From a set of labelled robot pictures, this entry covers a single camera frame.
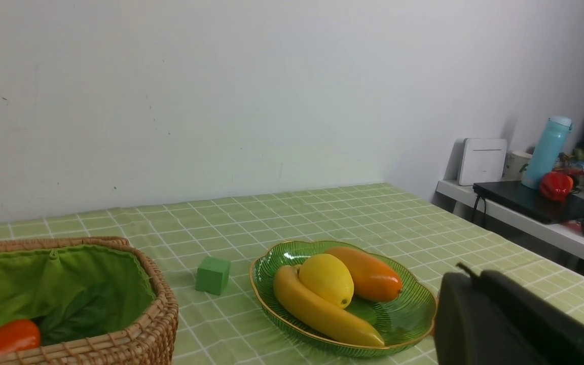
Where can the yellow banana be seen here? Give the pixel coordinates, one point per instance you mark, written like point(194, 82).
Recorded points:
point(320, 315)

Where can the green glass leaf plate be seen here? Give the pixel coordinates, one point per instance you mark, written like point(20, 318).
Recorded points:
point(402, 323)

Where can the light blue water bottle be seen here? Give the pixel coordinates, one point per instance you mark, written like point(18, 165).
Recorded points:
point(546, 151)

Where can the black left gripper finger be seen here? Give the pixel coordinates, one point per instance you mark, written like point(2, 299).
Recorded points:
point(488, 318)

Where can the orange carrot with leaves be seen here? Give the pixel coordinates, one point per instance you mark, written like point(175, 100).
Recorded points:
point(33, 329)

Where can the black flat device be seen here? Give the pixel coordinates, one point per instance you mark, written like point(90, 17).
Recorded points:
point(529, 202)

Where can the white side shelf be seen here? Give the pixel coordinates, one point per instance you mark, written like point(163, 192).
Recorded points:
point(564, 237)

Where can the green checkered tablecloth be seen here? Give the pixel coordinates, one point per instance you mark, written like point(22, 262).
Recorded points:
point(231, 328)

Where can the red bell pepper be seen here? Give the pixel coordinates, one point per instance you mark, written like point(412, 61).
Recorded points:
point(556, 186)

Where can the green foam cube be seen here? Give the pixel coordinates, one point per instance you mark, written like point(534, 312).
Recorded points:
point(212, 275)

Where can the white mug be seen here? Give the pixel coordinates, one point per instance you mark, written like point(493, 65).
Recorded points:
point(516, 164)

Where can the yellow lemon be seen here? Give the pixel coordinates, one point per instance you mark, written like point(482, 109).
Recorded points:
point(328, 277)

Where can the white router box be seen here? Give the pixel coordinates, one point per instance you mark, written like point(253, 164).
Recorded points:
point(482, 160)

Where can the woven wicker basket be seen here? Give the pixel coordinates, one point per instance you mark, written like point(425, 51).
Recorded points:
point(149, 340)

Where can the green fabric basket liner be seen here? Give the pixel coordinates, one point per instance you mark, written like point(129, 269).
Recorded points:
point(73, 292)

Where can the orange mango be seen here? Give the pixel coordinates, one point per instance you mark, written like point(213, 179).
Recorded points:
point(374, 280)

